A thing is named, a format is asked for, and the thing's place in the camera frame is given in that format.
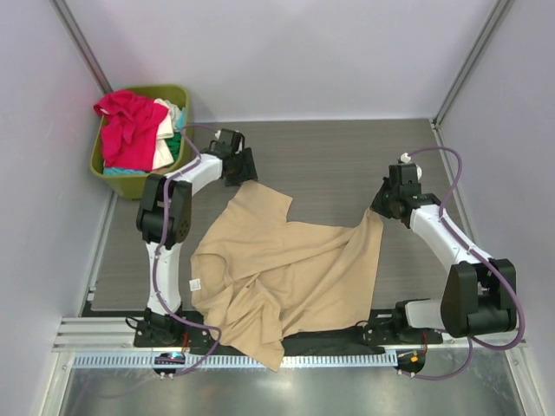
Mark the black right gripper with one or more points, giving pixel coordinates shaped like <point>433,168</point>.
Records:
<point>377,205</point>

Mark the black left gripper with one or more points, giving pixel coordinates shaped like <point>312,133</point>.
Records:
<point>249,173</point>

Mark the beige t shirt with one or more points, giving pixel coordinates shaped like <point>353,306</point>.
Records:
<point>259,277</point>

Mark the olive green plastic bin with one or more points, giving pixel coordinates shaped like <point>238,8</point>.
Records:
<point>131,186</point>

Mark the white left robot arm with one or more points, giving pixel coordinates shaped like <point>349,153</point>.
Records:
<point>164,220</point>

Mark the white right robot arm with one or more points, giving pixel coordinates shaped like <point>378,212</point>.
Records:
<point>477,296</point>

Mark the green t shirt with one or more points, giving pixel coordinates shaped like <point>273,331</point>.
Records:
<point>174,145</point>

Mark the cream t shirt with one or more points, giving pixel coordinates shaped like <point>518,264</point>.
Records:
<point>173,122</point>

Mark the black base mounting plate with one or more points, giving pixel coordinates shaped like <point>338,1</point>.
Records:
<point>383,328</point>

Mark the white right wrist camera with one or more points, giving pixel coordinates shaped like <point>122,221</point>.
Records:
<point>406,158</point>

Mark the white slotted cable duct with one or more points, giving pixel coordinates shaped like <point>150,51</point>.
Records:
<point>158,360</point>

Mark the right aluminium corner post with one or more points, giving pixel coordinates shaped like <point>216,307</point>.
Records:
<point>486,33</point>

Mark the aluminium corner post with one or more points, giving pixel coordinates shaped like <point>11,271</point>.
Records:
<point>74,30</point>
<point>486,33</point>

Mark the aluminium frame rail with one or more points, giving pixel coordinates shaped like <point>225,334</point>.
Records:
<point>111,333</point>

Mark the left aluminium corner post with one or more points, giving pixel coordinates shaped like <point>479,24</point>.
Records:
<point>74,30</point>

